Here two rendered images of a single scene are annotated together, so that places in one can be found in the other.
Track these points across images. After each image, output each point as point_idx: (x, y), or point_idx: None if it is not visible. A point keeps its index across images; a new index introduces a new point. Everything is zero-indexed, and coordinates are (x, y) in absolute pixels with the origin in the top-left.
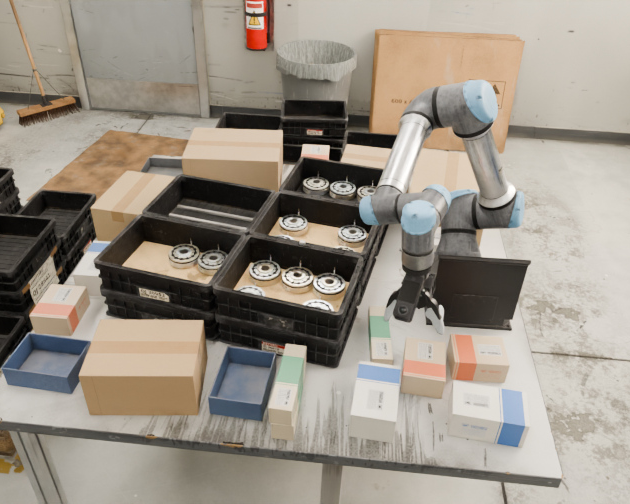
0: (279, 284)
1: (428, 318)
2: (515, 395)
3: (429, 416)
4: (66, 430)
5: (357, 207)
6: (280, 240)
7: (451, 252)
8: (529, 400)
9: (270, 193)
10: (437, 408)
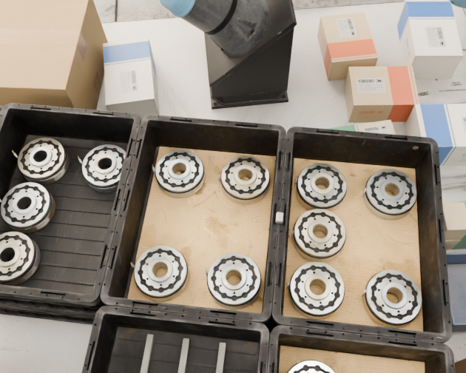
0: (328, 264)
1: (279, 98)
2: (413, 6)
3: (433, 94)
4: None
5: (141, 152)
6: (277, 257)
7: (262, 18)
8: (375, 14)
9: (104, 318)
10: (419, 87)
